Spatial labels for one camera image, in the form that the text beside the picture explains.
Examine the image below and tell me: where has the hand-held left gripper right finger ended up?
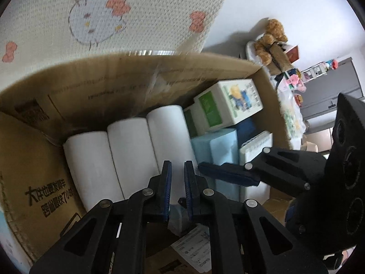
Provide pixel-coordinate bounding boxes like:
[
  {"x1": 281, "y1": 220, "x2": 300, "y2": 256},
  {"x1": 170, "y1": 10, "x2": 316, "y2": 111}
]
[{"x1": 184, "y1": 160, "x2": 328, "y2": 274}]

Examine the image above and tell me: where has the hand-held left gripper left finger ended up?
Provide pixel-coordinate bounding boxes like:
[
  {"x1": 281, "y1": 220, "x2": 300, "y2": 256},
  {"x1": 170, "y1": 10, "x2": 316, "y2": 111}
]
[{"x1": 29, "y1": 160, "x2": 173, "y2": 274}]

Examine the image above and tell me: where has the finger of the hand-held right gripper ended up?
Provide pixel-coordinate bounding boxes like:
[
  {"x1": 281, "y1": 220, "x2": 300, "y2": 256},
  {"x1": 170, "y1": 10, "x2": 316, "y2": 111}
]
[
  {"x1": 198, "y1": 161, "x2": 313, "y2": 197},
  {"x1": 254, "y1": 146, "x2": 327, "y2": 179}
]

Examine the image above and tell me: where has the white spiral notepad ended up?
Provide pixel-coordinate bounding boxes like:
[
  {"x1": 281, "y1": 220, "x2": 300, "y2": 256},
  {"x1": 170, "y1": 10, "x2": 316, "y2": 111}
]
[{"x1": 239, "y1": 130, "x2": 273, "y2": 204}]

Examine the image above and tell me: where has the pile of white paper rolls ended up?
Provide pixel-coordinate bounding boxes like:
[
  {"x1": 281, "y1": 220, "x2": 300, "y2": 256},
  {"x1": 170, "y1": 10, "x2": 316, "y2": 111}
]
[{"x1": 63, "y1": 105, "x2": 200, "y2": 213}]

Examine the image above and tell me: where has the brown cardboard box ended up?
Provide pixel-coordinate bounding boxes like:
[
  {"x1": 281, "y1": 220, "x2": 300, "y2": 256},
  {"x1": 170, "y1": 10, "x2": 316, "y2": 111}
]
[{"x1": 0, "y1": 51, "x2": 297, "y2": 274}]

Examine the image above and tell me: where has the light blue foam block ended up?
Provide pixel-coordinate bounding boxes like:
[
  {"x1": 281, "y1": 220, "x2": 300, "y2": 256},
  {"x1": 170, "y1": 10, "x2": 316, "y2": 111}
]
[{"x1": 190, "y1": 128, "x2": 241, "y2": 202}]

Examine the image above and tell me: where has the clear bag with green print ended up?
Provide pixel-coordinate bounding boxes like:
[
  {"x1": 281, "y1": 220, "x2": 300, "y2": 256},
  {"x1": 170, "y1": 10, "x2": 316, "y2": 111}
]
[{"x1": 278, "y1": 86, "x2": 307, "y2": 143}]

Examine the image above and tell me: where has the dark blue item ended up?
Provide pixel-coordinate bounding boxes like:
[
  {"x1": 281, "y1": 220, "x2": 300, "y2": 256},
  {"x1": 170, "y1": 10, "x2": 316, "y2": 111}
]
[{"x1": 235, "y1": 118, "x2": 258, "y2": 146}]

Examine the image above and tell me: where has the white printed paper sheet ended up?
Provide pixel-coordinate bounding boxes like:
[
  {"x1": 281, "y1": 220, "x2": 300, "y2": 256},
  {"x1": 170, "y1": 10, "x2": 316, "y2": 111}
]
[{"x1": 171, "y1": 224, "x2": 213, "y2": 274}]

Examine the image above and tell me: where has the plain green white carton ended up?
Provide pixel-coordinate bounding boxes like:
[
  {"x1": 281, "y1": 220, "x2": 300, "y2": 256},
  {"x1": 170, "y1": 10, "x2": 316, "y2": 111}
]
[{"x1": 182, "y1": 105, "x2": 206, "y2": 137}]

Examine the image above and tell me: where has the green white cartoon print carton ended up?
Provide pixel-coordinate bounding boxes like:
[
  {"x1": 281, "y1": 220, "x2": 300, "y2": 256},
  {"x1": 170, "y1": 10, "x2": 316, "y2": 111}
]
[{"x1": 194, "y1": 78, "x2": 263, "y2": 128}]

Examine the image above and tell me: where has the grey cabinet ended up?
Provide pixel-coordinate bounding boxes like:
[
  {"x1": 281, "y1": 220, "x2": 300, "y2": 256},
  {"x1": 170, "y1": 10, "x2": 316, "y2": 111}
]
[{"x1": 299, "y1": 57, "x2": 365, "y2": 120}]

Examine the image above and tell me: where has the white shelf with colourful toys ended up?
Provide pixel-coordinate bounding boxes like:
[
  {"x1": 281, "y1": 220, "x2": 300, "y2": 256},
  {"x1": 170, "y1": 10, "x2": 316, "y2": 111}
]
[{"x1": 302, "y1": 58, "x2": 340, "y2": 81}]

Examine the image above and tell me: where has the brown woven basket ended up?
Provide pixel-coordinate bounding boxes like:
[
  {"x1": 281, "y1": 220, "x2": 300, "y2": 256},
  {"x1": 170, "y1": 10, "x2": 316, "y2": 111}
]
[{"x1": 266, "y1": 41, "x2": 291, "y2": 75}]

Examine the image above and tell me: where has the red brown card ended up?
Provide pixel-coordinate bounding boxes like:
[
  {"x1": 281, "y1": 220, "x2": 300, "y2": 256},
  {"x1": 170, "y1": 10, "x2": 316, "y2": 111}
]
[{"x1": 285, "y1": 45, "x2": 300, "y2": 63}]

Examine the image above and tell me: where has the round white table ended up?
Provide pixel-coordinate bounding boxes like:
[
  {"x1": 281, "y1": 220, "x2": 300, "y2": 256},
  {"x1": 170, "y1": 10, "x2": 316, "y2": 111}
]
[{"x1": 245, "y1": 38, "x2": 307, "y2": 149}]

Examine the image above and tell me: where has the brown teddy bear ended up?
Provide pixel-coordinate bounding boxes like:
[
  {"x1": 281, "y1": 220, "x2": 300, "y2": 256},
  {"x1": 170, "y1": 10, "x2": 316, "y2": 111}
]
[{"x1": 254, "y1": 19, "x2": 288, "y2": 65}]

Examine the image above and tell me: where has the white knit cartoon print cushion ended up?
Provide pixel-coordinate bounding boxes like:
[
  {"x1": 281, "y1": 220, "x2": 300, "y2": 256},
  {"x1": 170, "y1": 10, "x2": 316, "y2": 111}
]
[{"x1": 0, "y1": 0, "x2": 229, "y2": 72}]

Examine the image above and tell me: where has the black strap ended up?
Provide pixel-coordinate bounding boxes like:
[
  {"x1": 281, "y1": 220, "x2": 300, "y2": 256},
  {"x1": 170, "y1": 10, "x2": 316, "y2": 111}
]
[{"x1": 274, "y1": 71, "x2": 286, "y2": 90}]

